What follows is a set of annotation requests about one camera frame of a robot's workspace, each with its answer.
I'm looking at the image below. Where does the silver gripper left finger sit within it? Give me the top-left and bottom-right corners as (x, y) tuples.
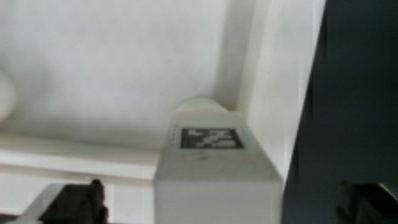
(24, 179), (109, 224)

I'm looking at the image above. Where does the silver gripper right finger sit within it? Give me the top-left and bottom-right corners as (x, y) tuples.
(336, 181), (398, 224)

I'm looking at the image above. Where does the white leg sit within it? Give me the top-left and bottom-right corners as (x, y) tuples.
(155, 98), (283, 224)

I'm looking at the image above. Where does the white square tabletop tray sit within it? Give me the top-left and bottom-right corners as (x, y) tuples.
(0, 0), (327, 224)

